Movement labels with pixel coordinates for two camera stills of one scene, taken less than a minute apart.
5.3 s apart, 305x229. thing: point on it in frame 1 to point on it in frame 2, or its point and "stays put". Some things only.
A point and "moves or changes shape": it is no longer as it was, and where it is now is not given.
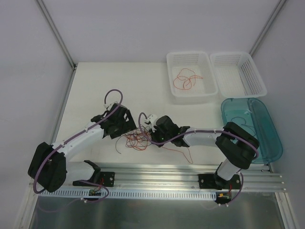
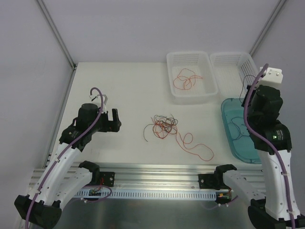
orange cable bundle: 138,138 moves or changes shape
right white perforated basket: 237,76 stays put
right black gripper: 155,134 to 247,97
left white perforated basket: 192,78 stays put
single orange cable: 185,78 stays put
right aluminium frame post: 274,14 stays put
